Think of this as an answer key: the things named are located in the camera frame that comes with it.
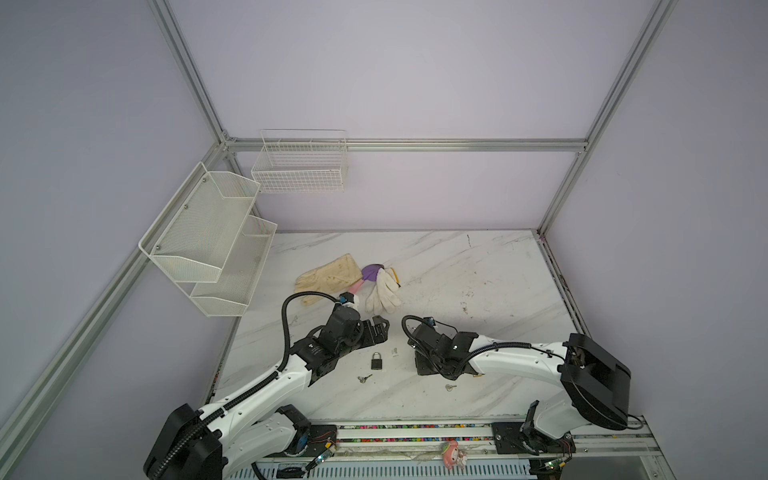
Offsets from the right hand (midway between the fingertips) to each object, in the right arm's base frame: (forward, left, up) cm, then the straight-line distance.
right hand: (418, 364), depth 84 cm
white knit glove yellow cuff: (+25, +11, -1) cm, 27 cm away
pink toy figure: (-22, -8, +1) cm, 23 cm away
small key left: (-4, +16, -2) cm, 16 cm away
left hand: (+6, +12, +9) cm, 16 cm away
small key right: (-6, -9, -2) cm, 11 cm away
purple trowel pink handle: (+32, +16, +1) cm, 36 cm away
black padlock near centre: (0, +12, -2) cm, 12 cm away
